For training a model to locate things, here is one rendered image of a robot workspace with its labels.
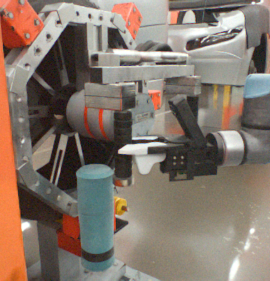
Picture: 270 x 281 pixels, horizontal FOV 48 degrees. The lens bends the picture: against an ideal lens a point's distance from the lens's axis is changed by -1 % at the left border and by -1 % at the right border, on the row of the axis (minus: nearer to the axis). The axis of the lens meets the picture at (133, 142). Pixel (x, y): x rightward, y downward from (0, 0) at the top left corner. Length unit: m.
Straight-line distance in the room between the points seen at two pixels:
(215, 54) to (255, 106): 2.56
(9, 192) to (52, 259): 0.84
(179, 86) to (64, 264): 0.71
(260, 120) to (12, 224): 0.51
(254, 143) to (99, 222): 0.39
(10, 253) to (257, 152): 0.51
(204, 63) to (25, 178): 2.67
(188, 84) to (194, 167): 0.30
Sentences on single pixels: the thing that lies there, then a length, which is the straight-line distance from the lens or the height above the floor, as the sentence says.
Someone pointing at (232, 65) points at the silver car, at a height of 0.95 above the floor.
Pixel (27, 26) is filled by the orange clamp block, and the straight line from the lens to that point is 0.70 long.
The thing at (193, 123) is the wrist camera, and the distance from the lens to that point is 0.62.
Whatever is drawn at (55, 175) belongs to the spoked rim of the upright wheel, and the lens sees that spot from 0.93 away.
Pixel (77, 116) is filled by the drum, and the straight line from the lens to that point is 0.81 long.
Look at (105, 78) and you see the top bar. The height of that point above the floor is 0.96.
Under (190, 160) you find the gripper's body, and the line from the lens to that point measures 0.62.
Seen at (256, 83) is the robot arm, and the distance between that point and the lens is 0.67.
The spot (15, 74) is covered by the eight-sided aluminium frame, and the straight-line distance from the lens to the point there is 0.67.
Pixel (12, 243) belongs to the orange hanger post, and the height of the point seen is 0.82.
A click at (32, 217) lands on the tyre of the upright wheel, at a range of 0.88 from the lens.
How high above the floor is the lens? 0.99
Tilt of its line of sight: 15 degrees down
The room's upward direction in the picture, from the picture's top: straight up
